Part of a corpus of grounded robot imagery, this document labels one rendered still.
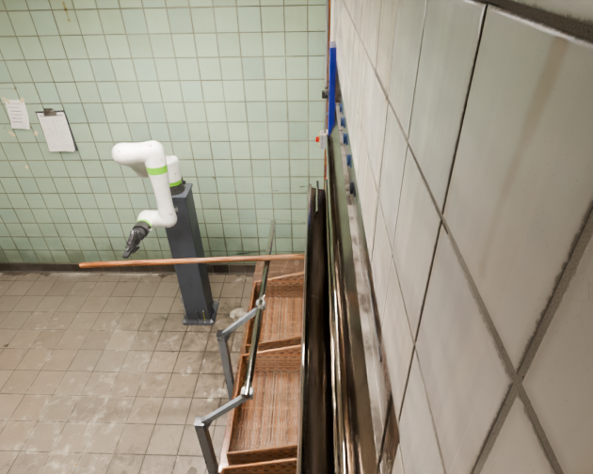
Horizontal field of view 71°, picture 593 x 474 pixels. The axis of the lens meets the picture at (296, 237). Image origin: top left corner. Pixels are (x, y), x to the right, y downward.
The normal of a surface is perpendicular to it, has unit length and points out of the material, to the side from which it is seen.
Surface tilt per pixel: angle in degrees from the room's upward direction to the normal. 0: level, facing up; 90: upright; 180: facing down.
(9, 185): 90
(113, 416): 0
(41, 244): 90
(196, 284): 90
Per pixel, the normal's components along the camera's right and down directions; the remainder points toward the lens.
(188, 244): -0.02, 0.58
